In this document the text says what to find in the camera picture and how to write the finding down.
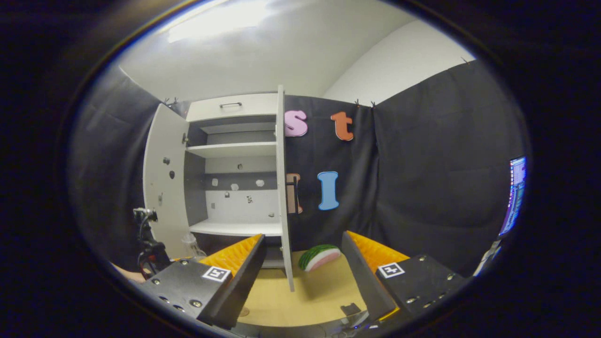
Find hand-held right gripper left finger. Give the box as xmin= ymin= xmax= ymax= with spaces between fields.
xmin=134 ymin=234 xmax=268 ymax=330

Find toy watermelon slice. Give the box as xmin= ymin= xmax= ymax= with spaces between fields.
xmin=298 ymin=244 xmax=342 ymax=272

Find clear bottle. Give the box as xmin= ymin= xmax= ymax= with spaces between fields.
xmin=181 ymin=232 xmax=208 ymax=259

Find black backdrop cloth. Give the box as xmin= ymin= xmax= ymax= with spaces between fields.
xmin=68 ymin=59 xmax=526 ymax=277

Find white cabinet drawer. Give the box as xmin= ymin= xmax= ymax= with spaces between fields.
xmin=186 ymin=92 xmax=279 ymax=123

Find computer monitor screen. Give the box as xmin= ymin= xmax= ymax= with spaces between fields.
xmin=498 ymin=155 xmax=528 ymax=238

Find white cabinet door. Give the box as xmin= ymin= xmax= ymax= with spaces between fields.
xmin=143 ymin=103 xmax=191 ymax=260
xmin=275 ymin=84 xmax=296 ymax=293

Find white cabinet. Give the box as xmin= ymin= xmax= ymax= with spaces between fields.
xmin=182 ymin=92 xmax=285 ymax=269

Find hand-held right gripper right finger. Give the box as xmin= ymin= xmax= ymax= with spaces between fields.
xmin=341 ymin=230 xmax=469 ymax=325

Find ceiling light panel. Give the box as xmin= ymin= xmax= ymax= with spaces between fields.
xmin=167 ymin=1 xmax=282 ymax=44

